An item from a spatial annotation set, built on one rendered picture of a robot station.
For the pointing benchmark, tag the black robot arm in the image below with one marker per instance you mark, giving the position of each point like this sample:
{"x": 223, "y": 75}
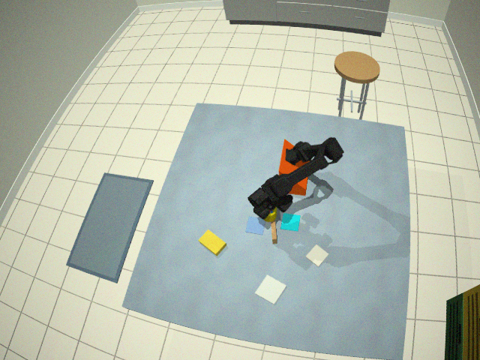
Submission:
{"x": 281, "y": 185}

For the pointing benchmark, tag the yellow flat block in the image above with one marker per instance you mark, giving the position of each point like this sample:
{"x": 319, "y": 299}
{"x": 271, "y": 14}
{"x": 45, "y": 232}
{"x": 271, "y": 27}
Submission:
{"x": 212, "y": 242}

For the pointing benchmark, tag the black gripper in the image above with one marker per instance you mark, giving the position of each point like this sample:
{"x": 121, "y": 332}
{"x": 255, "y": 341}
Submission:
{"x": 264, "y": 210}

